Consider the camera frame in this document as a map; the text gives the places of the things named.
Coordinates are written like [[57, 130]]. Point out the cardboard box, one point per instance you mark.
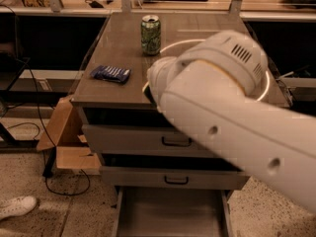
[[64, 135]]

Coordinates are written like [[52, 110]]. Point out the white shoe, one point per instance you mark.
[[17, 206]]

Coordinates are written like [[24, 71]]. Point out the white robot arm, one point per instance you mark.
[[206, 94]]

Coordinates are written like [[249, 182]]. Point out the grey drawer cabinet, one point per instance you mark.
[[102, 102]]

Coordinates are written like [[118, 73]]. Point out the blue snack packet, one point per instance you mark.
[[111, 73]]

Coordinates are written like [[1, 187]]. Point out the top grey drawer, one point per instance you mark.
[[140, 140]]

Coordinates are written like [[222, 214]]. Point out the middle grey drawer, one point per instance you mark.
[[173, 178]]

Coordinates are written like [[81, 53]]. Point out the green soda can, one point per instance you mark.
[[151, 34]]

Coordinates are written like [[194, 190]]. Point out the bottom grey drawer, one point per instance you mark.
[[157, 212]]

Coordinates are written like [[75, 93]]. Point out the green yellow sponge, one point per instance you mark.
[[147, 93]]

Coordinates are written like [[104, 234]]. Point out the grey drawer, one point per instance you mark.
[[173, 178], [157, 212], [140, 140]]

